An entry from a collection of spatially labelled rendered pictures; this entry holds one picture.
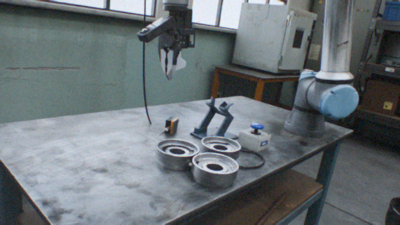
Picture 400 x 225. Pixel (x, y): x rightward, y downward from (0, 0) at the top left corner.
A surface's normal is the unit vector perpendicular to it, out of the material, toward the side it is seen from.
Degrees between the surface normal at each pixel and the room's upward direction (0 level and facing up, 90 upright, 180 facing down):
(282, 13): 90
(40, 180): 0
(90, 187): 0
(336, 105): 98
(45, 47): 90
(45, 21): 90
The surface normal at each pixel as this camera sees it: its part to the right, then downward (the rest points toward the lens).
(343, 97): 0.10, 0.41
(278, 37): -0.68, 0.11
